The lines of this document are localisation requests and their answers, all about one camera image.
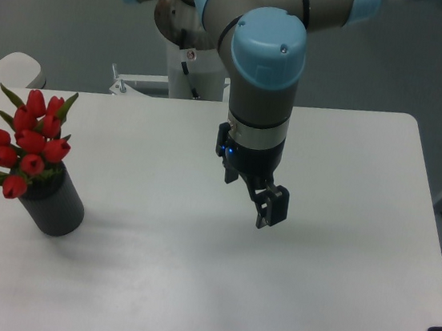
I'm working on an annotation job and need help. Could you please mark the red tulip bouquet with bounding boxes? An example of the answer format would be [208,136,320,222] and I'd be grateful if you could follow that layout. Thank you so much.
[0,84,78,200]

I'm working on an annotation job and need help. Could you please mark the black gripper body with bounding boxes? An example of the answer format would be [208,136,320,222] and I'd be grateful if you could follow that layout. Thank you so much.
[215,123,285,189]

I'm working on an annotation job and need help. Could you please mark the white chair on left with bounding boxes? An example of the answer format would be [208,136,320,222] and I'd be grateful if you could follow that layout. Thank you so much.
[0,52,46,89]

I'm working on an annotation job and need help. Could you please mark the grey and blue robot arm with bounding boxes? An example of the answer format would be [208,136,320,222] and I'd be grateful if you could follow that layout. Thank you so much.
[126,0,382,228]

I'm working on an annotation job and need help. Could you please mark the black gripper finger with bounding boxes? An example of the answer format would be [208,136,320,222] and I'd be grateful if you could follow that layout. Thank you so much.
[255,184,290,228]
[243,175,273,215]

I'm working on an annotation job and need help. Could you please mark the dark grey ribbed vase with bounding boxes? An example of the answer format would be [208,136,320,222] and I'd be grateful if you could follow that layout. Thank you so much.
[18,163,85,237]

